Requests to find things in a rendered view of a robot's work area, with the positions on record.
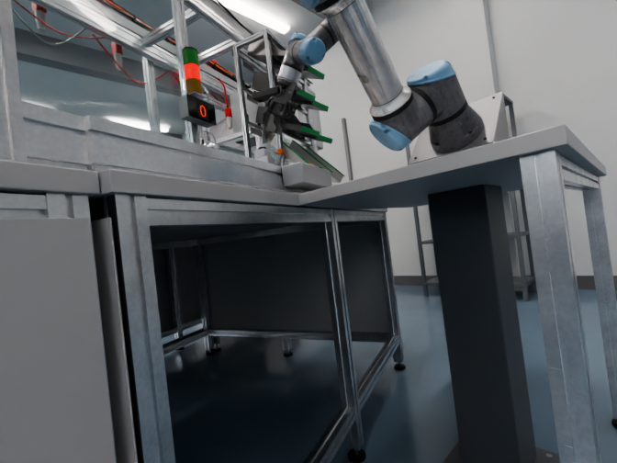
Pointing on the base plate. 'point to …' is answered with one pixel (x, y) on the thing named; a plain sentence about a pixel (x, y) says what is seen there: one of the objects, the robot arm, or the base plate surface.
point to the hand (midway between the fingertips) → (264, 135)
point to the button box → (306, 176)
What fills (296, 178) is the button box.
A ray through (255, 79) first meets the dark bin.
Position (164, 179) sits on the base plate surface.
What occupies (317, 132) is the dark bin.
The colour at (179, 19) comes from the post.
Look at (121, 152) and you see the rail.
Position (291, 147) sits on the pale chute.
